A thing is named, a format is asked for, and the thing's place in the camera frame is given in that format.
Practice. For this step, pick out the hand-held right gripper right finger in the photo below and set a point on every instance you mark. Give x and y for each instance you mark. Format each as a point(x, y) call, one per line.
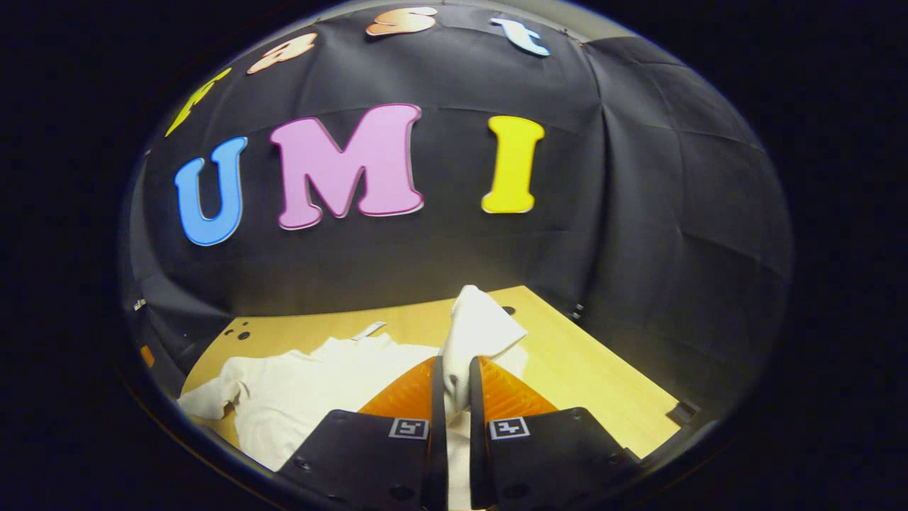
point(477, 426)

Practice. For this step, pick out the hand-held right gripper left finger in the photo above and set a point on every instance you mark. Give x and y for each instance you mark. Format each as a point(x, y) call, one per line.
point(438, 426)

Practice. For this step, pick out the white zip-neck sweatshirt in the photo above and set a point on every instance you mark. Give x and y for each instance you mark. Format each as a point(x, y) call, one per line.
point(298, 397)

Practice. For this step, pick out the black backdrop cloth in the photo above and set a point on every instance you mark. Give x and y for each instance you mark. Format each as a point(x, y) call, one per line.
point(638, 177)

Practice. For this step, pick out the black table clamp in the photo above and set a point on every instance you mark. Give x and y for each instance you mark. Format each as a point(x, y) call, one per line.
point(684, 411)

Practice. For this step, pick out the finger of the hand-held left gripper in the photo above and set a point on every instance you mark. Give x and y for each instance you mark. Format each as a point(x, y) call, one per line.
point(147, 355)

